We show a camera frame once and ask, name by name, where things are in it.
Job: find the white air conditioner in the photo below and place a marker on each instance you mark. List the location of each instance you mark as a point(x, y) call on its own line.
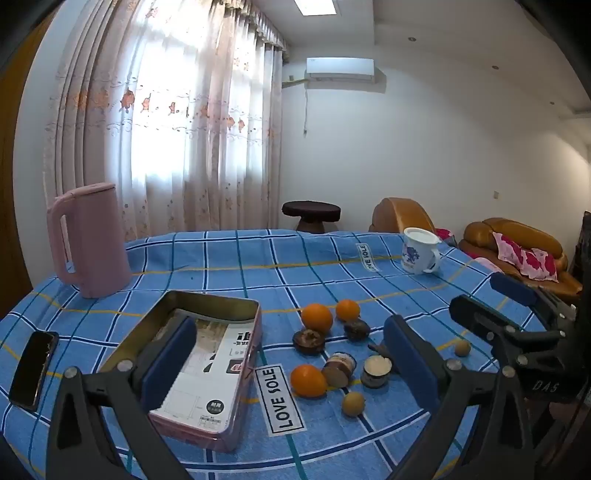
point(339, 69)

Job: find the whole dark passion fruit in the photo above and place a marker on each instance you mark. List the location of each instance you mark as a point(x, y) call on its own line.
point(308, 341)
point(356, 330)

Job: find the brown leather sofa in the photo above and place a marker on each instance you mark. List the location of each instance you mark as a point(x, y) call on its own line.
point(480, 237)

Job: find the pink tin box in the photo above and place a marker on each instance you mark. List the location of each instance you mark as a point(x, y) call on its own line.
point(198, 434)

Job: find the pink electric kettle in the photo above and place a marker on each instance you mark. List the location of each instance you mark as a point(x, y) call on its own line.
point(97, 240)

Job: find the pink red cloth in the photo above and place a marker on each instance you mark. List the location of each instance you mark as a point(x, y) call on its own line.
point(445, 236)

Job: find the white mug with blue print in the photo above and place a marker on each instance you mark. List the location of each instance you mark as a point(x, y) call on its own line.
point(418, 251)

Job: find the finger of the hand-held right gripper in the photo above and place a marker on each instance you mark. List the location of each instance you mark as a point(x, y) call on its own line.
point(512, 286)
point(480, 316)

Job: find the sheer floral curtain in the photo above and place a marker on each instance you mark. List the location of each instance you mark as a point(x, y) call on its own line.
point(184, 115)

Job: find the brown longan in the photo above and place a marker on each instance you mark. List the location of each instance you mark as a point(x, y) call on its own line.
point(462, 348)
point(354, 404)

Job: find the black smartphone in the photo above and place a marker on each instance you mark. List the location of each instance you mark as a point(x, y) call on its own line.
point(32, 369)

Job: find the square ceiling light panel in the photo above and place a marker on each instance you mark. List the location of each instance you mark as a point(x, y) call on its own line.
point(317, 5)

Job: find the pink floral cushion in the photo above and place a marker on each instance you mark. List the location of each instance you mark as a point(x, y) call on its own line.
point(526, 258)

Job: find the printed paper leaflet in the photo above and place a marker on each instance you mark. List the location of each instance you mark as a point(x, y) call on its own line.
point(217, 369)

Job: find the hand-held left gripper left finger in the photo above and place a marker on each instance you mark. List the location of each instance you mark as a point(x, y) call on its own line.
point(168, 364)

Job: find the air conditioner pipe cover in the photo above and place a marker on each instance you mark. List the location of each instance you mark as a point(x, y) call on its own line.
point(294, 81)

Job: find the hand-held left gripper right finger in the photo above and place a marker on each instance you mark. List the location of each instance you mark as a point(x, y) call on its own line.
point(411, 362)

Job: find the halved passion fruit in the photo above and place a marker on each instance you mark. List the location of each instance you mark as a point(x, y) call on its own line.
point(339, 368)
point(376, 370)

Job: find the orange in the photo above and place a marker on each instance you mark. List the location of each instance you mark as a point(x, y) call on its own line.
point(308, 381)
point(347, 309)
point(317, 317)

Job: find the blue plaid cloth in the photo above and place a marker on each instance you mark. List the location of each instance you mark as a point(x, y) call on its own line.
point(231, 277)

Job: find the round dark stool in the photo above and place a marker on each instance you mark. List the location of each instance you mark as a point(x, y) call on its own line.
point(311, 211)

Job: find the orange chair back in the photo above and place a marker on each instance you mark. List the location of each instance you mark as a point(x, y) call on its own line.
point(401, 214)

